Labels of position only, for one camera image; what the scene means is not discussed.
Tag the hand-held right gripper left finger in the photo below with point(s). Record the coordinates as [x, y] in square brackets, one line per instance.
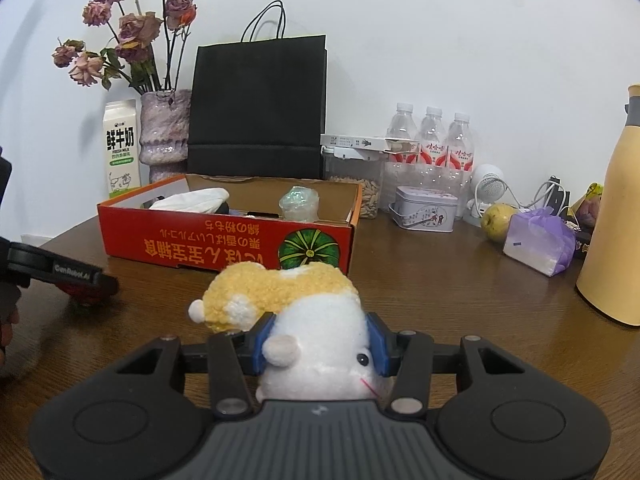
[262, 350]

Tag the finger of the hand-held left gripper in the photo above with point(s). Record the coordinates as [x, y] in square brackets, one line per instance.
[110, 282]
[90, 301]

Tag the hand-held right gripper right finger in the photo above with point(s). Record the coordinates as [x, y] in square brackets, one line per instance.
[377, 345]

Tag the yellow white plush hamster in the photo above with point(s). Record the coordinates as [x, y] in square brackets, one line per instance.
[310, 340]

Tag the red cardboard box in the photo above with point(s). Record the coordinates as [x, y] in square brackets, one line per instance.
[200, 240]

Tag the white cloth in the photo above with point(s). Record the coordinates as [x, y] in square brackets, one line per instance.
[190, 199]

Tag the clear plastic bag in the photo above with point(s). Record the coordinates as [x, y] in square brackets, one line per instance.
[299, 205]

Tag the person's left hand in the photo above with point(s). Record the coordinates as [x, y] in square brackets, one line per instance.
[7, 330]

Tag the green white milk carton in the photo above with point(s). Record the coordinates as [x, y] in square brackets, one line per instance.
[121, 150]

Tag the grey tin box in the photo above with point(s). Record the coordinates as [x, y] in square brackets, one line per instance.
[425, 210]

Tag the clear food container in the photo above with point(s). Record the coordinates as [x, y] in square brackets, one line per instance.
[355, 185]

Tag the purple textured vase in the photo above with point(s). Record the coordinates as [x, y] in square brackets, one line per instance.
[165, 130]

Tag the yellow green apple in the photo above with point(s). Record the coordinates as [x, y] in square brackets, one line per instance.
[497, 222]

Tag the purple tissue pack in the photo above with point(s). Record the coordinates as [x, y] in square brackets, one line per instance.
[537, 245]

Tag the small white fan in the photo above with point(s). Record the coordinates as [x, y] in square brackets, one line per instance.
[487, 187]

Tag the flat white pink carton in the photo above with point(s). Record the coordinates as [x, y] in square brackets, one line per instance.
[350, 141]

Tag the red label water bottle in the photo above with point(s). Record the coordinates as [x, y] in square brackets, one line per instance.
[432, 127]
[402, 122]
[459, 132]

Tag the dark brown small box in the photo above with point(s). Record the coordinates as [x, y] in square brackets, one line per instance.
[582, 245]

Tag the black paper bag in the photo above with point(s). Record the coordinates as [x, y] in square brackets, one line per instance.
[255, 105]

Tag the black charger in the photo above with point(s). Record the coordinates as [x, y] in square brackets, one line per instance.
[559, 200]

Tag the yellow snack packet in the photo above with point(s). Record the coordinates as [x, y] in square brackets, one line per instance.
[587, 205]

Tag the dried pink rose bouquet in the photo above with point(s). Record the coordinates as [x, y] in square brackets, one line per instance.
[137, 27]

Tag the yellow thermos jug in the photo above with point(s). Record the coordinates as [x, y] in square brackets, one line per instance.
[615, 220]

